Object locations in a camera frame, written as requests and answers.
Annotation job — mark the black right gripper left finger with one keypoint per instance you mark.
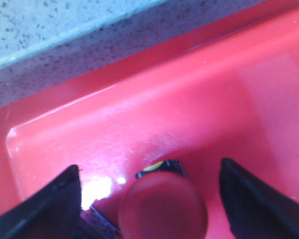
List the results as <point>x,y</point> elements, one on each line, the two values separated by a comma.
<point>51,213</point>

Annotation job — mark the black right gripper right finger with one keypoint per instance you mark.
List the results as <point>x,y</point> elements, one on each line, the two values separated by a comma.
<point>253,208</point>

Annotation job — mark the red push button front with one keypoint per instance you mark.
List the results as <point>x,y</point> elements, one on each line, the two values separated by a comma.
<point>162,204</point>

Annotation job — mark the red plastic tray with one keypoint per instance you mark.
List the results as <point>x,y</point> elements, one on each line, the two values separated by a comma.
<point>228,89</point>

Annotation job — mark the grey stone slab right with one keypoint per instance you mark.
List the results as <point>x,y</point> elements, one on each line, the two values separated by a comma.
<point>46,42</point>

